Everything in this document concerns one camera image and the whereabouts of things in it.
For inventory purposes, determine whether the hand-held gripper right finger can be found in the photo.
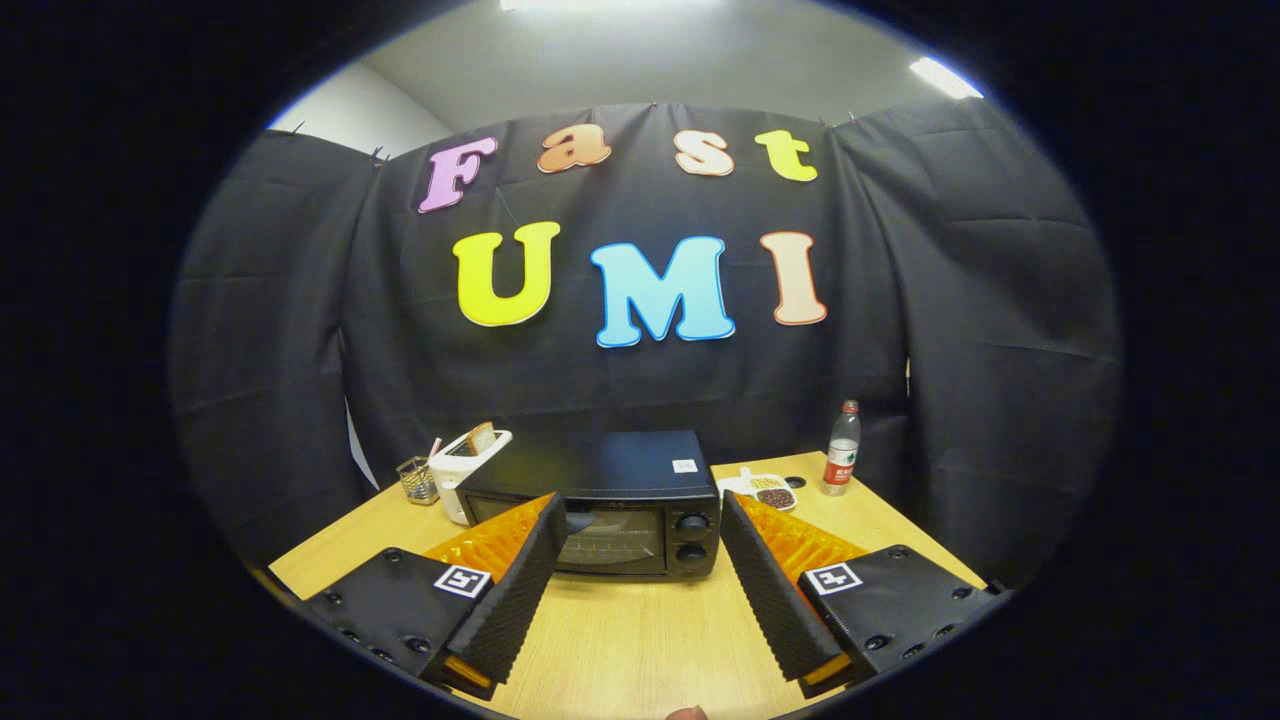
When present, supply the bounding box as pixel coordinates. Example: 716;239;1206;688
718;490;1004;701

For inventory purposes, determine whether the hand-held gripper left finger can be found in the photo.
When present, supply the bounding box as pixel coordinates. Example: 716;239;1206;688
305;492;568;701

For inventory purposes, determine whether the black toaster oven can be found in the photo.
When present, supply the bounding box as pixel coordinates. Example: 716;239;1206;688
455;430;723;581

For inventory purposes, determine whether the white pop-up toaster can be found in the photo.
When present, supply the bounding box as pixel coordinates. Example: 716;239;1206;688
428;428;514;527

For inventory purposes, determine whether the small white snack dish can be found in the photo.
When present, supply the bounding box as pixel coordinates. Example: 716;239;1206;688
718;468;799;513

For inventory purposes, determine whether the clear bottle with red label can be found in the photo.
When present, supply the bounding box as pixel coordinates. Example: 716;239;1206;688
822;400;862;497

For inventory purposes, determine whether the black backdrop cloth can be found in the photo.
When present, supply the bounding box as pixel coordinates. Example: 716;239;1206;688
165;100;1126;591

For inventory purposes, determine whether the small ceiling light panel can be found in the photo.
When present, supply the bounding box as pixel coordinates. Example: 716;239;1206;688
908;57;985;101

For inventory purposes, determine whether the large ceiling light panel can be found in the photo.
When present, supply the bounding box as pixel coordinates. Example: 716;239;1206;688
500;0;721;13

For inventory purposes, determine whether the wire mesh basket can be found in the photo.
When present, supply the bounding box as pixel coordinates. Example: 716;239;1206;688
396;456;440;506

